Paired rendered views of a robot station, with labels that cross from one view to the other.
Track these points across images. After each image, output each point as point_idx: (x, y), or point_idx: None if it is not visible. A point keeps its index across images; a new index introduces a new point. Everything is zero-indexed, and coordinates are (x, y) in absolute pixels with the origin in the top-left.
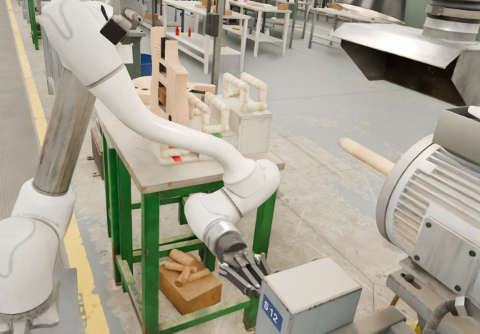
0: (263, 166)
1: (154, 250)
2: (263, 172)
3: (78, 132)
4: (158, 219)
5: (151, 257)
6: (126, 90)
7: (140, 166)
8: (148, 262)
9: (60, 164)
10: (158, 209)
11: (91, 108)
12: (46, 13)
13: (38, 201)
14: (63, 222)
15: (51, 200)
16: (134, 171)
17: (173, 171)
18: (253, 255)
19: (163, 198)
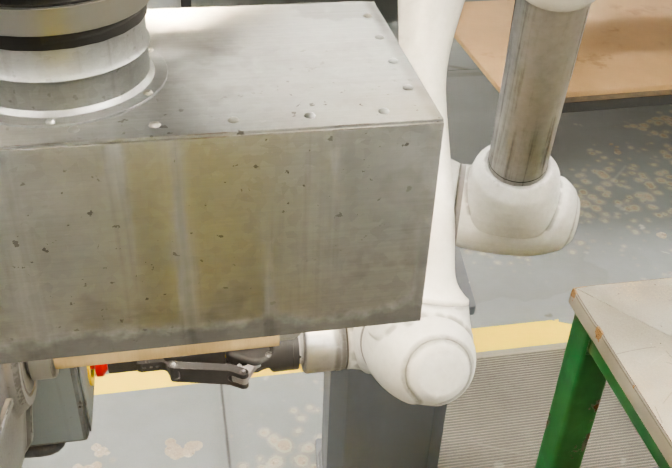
0: (414, 321)
1: (554, 435)
2: (400, 324)
3: (511, 85)
4: (573, 386)
5: (548, 442)
6: (405, 1)
7: (670, 293)
8: (543, 443)
9: (496, 123)
10: (578, 366)
11: (531, 57)
12: None
13: (477, 159)
14: (476, 215)
15: (480, 171)
16: (642, 282)
17: (657, 343)
18: (244, 357)
19: (592, 356)
